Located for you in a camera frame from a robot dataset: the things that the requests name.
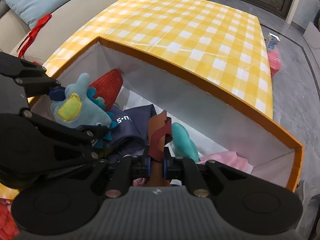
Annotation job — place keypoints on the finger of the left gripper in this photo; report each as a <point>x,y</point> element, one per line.
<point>37,86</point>
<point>91,132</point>

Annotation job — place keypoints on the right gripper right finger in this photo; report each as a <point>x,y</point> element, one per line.
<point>188,172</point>

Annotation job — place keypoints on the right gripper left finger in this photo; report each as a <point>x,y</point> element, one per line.
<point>125,172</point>

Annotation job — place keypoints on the teal plush bag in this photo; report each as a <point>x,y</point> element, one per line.
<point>182,143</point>

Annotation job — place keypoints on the teal monster plush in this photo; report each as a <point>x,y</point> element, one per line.
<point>79,108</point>

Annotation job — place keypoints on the navy blue cap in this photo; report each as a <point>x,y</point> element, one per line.
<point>130,136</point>

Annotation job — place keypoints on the brown leather pieces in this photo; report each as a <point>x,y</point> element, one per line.
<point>160,134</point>

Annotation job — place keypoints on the red corduroy cloth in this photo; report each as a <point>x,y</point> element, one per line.
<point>104,91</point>

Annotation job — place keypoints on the pink embroidered pouch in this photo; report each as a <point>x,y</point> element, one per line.
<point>139,182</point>

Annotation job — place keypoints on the pink cloth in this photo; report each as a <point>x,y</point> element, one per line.
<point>229,158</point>

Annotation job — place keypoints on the orange cardboard box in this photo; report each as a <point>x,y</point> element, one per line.
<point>215,119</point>

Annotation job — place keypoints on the red ribbon cloth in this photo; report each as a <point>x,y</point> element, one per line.
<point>26,43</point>

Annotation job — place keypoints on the beige sofa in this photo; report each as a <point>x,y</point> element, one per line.
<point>65,21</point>

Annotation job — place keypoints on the red Wonderlab box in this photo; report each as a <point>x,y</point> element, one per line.
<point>8,227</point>

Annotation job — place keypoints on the yellow checkered tablecloth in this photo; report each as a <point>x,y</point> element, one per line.
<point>217,44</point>

